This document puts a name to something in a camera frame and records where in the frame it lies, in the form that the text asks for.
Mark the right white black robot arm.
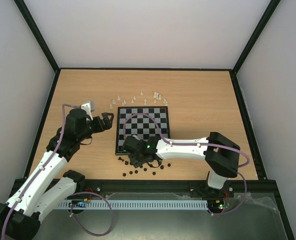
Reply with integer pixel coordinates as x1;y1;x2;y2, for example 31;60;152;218
121;132;240;196

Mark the black aluminium frame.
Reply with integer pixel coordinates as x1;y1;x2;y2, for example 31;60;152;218
15;0;294;240

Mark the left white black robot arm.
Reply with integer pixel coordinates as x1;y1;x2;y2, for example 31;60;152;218
0;104;114;240

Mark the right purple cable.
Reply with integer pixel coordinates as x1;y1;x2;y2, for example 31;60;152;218
123;113;251;217

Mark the white slotted cable duct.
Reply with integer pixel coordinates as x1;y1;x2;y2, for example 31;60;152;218
54;200;208;211

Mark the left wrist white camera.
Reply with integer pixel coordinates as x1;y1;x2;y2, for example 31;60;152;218
80;100;94;116

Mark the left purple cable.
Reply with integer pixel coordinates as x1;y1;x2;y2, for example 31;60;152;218
0;103;113;240

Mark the black and white chessboard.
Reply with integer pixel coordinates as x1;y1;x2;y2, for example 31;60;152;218
115;106;170;155

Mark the purple cable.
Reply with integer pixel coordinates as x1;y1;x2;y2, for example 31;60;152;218
0;103;113;240
123;113;251;217

